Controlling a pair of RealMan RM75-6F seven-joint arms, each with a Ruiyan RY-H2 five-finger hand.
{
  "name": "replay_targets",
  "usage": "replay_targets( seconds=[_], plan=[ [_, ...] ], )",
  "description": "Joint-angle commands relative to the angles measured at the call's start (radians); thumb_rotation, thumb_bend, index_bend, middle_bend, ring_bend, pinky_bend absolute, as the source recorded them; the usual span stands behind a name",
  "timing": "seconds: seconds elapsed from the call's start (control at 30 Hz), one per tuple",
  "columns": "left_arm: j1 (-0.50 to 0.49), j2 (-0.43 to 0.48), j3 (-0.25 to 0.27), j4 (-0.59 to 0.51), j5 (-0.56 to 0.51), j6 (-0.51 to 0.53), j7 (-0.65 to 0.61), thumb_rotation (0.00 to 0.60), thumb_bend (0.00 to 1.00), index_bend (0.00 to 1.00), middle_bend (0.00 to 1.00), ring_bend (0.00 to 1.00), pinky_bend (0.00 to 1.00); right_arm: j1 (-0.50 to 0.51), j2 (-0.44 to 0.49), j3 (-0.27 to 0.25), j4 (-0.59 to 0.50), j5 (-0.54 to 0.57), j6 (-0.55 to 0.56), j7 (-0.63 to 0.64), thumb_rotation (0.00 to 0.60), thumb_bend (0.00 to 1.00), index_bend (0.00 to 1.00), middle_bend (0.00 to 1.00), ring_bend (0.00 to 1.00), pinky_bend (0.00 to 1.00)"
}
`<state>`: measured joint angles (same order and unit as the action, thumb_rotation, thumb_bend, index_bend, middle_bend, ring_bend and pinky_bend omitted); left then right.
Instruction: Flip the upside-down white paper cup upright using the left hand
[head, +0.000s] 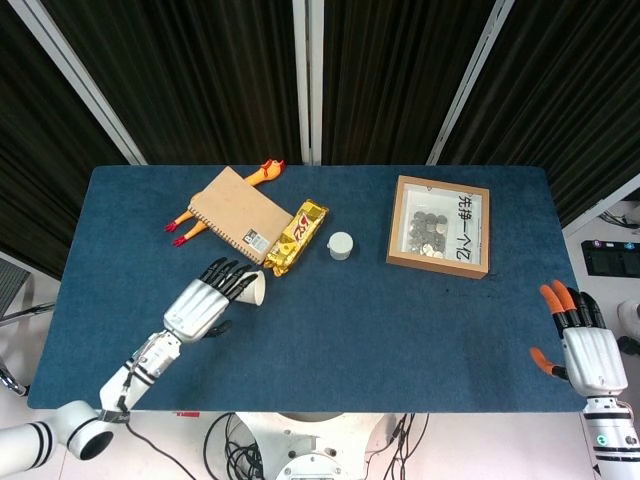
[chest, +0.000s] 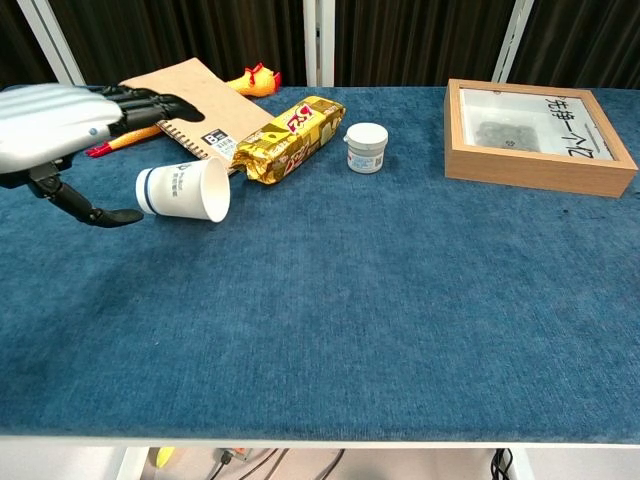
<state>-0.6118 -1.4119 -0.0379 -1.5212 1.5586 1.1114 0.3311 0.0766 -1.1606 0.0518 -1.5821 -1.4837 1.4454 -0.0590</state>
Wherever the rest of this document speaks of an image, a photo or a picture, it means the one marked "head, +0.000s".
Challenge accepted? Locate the left black-fingered robot hand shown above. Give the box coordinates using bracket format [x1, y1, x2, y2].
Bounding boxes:
[163, 257, 257, 344]

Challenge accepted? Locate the right orange-tipped robot hand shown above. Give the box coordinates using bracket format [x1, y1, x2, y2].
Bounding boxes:
[529, 279, 629, 399]

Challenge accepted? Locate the white paper cup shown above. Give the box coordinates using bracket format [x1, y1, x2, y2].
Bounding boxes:
[234, 271, 268, 307]

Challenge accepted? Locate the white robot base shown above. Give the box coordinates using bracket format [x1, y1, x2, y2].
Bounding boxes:
[234, 412, 396, 480]

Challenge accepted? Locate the white shoe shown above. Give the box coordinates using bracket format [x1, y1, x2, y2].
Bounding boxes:
[617, 298, 640, 329]

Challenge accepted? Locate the black box with buttons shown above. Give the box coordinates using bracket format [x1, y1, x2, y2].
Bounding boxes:
[579, 239, 640, 279]

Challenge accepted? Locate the kraft spiral notebook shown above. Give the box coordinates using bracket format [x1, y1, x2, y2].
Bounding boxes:
[187, 166, 295, 266]

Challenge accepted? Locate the yellow snack package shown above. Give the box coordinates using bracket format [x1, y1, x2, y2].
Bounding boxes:
[263, 198, 329, 279]

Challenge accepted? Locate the yellow rubber chicken toy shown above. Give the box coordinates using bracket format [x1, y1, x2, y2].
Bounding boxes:
[163, 158, 285, 248]

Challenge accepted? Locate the blue felt table mat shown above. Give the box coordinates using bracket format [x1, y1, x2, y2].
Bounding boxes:
[27, 164, 595, 414]

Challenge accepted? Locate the small grey lidded container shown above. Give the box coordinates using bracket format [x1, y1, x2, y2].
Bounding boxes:
[327, 231, 355, 261]

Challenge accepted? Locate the grey chair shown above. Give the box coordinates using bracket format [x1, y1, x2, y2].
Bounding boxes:
[0, 257, 56, 329]

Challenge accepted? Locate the wooden shadow box with coins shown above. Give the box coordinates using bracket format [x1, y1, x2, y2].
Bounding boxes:
[385, 174, 492, 280]

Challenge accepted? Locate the black curtain panel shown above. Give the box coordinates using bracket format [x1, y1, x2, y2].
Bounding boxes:
[39, 0, 306, 166]
[322, 0, 496, 166]
[0, 0, 132, 281]
[439, 0, 640, 227]

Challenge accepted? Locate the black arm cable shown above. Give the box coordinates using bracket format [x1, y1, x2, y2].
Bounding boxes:
[117, 369, 197, 480]

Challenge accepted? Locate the black floor cable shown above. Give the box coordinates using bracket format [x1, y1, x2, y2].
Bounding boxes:
[598, 209, 640, 230]

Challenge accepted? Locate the black cable bundle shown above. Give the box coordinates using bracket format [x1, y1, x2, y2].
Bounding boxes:
[202, 412, 264, 480]
[367, 412, 431, 480]

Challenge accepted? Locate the white partition post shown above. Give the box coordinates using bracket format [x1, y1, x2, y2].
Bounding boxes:
[7, 0, 149, 166]
[425, 0, 516, 166]
[562, 172, 640, 236]
[292, 0, 325, 166]

